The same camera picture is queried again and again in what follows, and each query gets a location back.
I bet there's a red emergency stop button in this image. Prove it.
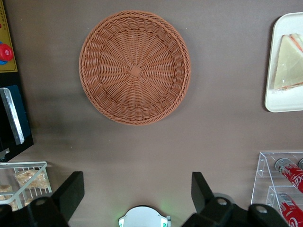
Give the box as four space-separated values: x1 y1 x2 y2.
0 42 14 65

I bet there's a white wire rack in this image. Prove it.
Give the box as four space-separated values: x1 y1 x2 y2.
0 161 53 211

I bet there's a cream plastic tray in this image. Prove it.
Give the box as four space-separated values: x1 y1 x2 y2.
264 11 303 113

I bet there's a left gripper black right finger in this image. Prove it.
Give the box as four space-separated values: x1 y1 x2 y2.
183 172 289 227

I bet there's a red cola bottle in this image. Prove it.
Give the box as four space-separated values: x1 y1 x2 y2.
276 193 303 227
274 157 303 193

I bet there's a round brown wicker basket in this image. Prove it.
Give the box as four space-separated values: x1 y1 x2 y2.
79 9 191 126

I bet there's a black control box yellow panel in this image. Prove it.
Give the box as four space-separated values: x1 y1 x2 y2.
0 0 34 163

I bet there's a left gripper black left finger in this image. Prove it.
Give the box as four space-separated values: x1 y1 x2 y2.
0 171 85 227

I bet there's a triangle sandwich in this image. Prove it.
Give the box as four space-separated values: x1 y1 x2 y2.
274 33 303 91

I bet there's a clear acrylic bottle rack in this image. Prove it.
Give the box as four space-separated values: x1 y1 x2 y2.
250 152 303 213

